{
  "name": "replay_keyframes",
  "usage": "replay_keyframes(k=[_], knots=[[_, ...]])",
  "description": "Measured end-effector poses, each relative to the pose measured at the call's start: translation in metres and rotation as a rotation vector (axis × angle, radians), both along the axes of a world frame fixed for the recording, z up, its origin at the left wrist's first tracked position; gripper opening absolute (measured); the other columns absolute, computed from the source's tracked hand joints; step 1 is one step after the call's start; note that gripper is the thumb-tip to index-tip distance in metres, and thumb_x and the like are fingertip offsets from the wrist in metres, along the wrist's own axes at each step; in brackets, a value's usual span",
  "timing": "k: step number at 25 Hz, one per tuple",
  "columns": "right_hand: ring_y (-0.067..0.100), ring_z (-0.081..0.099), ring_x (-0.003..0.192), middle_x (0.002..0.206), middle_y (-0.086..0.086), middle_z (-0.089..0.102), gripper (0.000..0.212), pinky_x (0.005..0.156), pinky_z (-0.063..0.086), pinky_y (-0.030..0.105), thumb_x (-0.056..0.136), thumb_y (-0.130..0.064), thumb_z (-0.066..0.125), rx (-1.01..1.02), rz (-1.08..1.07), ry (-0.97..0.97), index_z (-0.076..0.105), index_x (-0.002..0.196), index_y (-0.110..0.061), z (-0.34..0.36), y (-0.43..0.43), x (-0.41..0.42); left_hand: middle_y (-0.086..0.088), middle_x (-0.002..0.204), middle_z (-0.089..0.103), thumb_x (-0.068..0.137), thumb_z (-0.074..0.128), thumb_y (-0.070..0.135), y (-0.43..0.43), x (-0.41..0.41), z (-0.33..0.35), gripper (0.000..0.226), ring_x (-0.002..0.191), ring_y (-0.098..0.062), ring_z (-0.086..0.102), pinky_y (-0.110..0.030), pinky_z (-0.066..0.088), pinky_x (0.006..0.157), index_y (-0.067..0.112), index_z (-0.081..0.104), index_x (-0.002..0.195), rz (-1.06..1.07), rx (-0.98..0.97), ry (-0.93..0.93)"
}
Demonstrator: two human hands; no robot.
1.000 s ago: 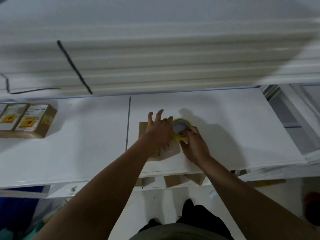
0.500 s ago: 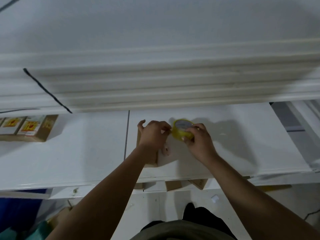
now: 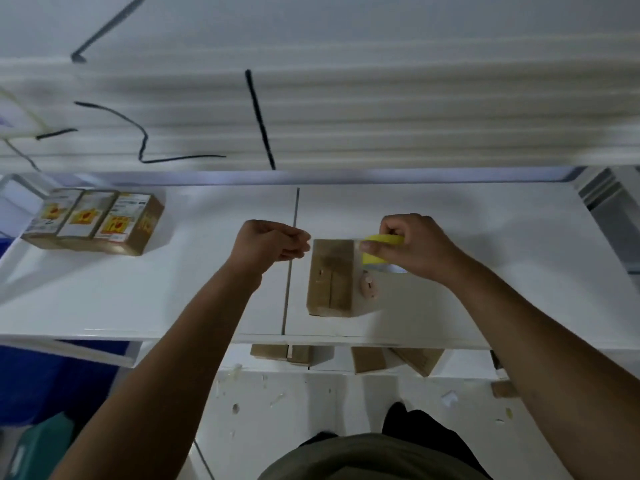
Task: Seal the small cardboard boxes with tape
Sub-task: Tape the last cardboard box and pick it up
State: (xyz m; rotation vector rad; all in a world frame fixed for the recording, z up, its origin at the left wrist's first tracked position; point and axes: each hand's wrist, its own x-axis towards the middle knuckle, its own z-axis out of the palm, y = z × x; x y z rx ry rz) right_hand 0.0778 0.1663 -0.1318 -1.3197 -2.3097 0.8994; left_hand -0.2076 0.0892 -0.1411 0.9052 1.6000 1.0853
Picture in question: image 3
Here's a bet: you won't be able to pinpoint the person's left forearm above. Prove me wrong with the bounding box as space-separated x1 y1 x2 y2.
49 267 263 480

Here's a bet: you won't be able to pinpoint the small pink cutter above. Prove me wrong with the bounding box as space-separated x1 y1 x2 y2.
358 272 380 300

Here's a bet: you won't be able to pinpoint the cardboard box with printed label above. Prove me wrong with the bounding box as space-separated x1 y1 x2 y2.
20 188 85 249

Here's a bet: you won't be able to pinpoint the person's dark trousers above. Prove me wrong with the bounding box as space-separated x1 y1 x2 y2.
299 401 494 480

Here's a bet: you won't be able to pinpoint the labelled box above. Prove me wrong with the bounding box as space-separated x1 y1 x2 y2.
55 189 120 253

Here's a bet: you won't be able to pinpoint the yellow tape roll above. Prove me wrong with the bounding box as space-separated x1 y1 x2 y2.
359 233 409 275

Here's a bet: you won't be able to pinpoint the person's olive shirt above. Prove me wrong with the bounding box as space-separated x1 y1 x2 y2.
257 433 494 480

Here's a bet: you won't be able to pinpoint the person's left hand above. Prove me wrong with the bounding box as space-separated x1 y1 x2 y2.
227 219 313 291

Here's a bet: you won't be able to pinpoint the plain brown cardboard box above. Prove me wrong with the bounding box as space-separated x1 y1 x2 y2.
305 238 357 319

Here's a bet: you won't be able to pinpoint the person's right forearm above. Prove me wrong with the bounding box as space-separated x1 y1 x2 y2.
442 257 640 480

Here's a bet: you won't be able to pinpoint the green plastic mailer package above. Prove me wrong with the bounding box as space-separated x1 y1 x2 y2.
4 411 77 480

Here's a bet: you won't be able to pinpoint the white metal shelving rack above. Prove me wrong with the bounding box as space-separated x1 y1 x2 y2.
0 0 640 381

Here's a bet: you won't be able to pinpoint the person's right hand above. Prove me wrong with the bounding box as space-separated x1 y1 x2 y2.
358 213 469 284

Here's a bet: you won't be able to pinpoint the blue plastic crate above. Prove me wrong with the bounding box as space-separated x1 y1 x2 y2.
0 339 131 427

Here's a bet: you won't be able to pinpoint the yellow-edged white sticker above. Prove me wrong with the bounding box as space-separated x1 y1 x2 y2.
0 86 49 141

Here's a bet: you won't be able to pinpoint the cardboard box with white label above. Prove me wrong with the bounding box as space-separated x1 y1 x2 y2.
93 191 167 257

